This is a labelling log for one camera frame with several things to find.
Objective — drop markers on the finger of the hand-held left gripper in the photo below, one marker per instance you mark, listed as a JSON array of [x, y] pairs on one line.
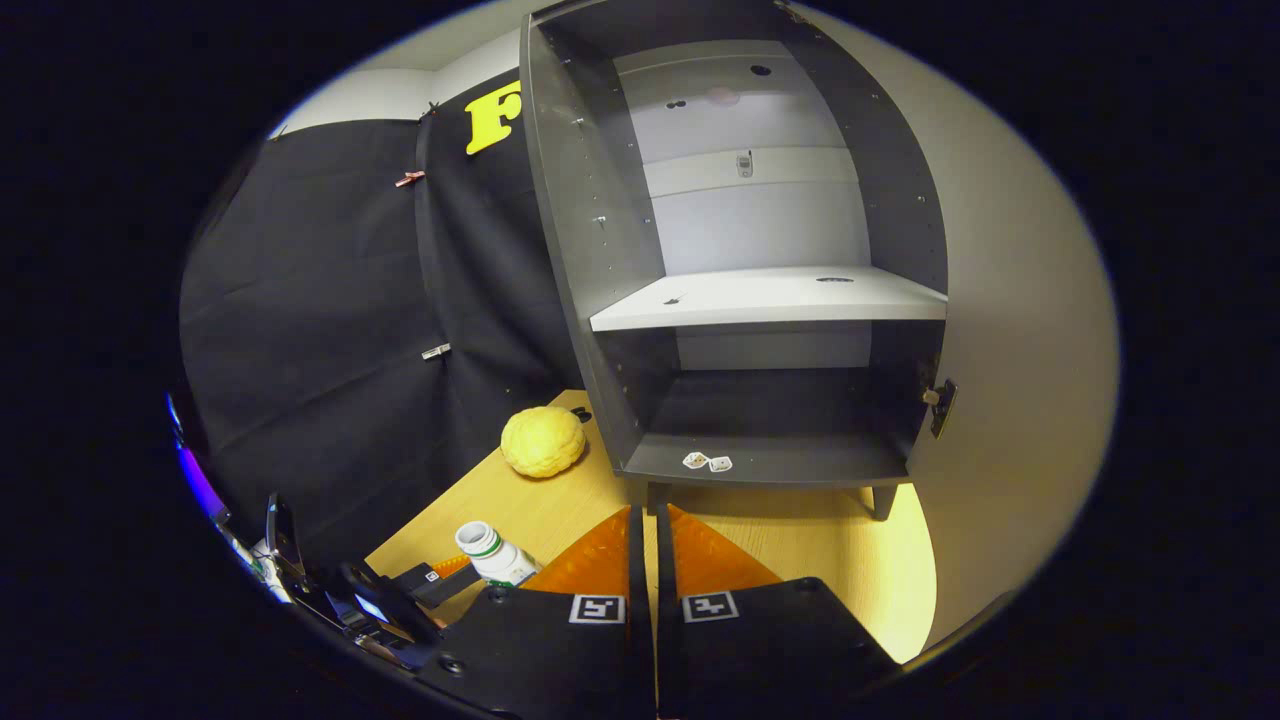
[[440, 583]]

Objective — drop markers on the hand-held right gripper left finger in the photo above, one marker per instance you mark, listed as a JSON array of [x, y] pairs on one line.
[[640, 640]]

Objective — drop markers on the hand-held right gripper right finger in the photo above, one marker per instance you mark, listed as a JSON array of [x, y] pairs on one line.
[[670, 640]]

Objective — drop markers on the white green bottle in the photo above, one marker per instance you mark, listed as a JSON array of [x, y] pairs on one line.
[[497, 557]]

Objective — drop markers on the white cabinet shelf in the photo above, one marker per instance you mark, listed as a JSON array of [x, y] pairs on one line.
[[760, 298]]

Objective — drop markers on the dark grey cabinet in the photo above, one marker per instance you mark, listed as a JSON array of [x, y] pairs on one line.
[[590, 200]]

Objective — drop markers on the yellow bumpy round object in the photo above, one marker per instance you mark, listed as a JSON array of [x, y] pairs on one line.
[[543, 441]]

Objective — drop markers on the white clip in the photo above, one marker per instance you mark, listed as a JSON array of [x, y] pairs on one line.
[[436, 351]]

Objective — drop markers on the black backdrop cloth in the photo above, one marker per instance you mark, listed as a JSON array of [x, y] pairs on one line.
[[320, 330]]

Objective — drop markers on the pink clip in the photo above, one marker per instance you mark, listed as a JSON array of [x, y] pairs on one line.
[[409, 178]]

